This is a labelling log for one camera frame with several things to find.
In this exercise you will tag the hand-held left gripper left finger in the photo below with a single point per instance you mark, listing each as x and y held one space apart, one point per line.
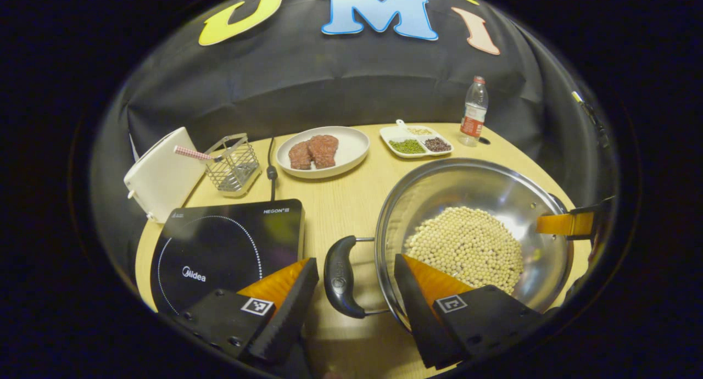
291 313

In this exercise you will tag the large brown meat piece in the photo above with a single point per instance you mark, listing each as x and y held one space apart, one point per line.
324 151

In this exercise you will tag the clear plastic water bottle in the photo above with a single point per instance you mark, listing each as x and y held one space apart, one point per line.
473 121

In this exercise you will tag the black backdrop cloth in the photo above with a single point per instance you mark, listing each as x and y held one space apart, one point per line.
307 82

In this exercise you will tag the white toaster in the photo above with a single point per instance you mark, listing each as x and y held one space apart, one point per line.
162 176

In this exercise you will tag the pile of yellow soybeans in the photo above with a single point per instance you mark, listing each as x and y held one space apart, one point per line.
467 247

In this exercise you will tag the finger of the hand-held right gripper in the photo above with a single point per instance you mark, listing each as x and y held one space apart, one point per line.
560 224

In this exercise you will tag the white divided bean dish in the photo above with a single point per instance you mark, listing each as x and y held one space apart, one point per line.
407 146

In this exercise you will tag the black induction cooktop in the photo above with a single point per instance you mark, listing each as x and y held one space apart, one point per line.
219 247

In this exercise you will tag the stainless steel pot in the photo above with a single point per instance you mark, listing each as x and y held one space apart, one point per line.
439 189

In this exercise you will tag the red checked straw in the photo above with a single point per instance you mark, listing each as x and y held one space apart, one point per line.
192 152

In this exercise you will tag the dark tripod stand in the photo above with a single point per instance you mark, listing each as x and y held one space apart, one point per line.
592 118

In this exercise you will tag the small brown meat piece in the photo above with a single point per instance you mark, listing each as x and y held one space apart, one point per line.
299 156

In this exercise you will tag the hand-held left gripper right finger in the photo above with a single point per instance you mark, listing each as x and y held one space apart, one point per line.
417 318

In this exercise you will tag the white round plate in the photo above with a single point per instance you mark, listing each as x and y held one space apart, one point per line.
351 145

